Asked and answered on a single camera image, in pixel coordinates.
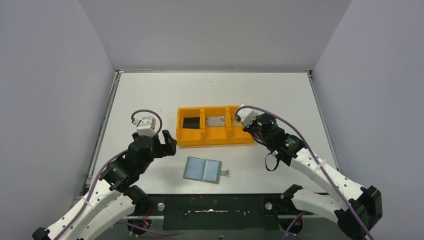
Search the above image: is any green card holder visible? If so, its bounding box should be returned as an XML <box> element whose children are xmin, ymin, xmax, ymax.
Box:
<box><xmin>183</xmin><ymin>156</ymin><xmax>229</xmax><ymax>185</ymax></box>

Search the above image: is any silver VIP card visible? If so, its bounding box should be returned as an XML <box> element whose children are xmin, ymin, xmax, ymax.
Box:
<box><xmin>205</xmin><ymin>116</ymin><xmax>226</xmax><ymax>127</ymax></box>

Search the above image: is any gold card with stripe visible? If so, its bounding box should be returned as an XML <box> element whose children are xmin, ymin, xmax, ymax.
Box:
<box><xmin>230</xmin><ymin>117</ymin><xmax>243</xmax><ymax>128</ymax></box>

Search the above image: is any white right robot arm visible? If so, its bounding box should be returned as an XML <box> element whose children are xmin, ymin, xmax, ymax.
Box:
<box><xmin>235</xmin><ymin>109</ymin><xmax>383</xmax><ymax>240</ymax></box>

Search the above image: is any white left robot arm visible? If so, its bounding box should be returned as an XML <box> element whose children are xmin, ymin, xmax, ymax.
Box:
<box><xmin>31</xmin><ymin>130</ymin><xmax>177</xmax><ymax>240</ymax></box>

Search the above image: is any yellow three-compartment bin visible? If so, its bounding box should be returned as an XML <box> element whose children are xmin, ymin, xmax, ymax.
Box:
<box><xmin>176</xmin><ymin>105</ymin><xmax>255</xmax><ymax>147</ymax></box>

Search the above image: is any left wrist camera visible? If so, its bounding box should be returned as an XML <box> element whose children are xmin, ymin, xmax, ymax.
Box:
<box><xmin>134</xmin><ymin>116</ymin><xmax>156</xmax><ymax>137</ymax></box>

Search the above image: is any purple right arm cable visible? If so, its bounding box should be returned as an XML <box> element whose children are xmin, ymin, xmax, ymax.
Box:
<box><xmin>234</xmin><ymin>105</ymin><xmax>375</xmax><ymax>240</ymax></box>

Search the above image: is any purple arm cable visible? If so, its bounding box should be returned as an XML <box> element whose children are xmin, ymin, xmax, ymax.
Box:
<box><xmin>234</xmin><ymin>105</ymin><xmax>375</xmax><ymax>240</ymax></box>
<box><xmin>52</xmin><ymin>109</ymin><xmax>176</xmax><ymax>240</ymax></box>

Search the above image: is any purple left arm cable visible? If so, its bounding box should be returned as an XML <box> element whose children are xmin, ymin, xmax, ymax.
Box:
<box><xmin>52</xmin><ymin>109</ymin><xmax>176</xmax><ymax>240</ymax></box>

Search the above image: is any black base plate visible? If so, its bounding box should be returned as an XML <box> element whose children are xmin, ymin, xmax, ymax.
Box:
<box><xmin>123</xmin><ymin>193</ymin><xmax>300</xmax><ymax>231</ymax></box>

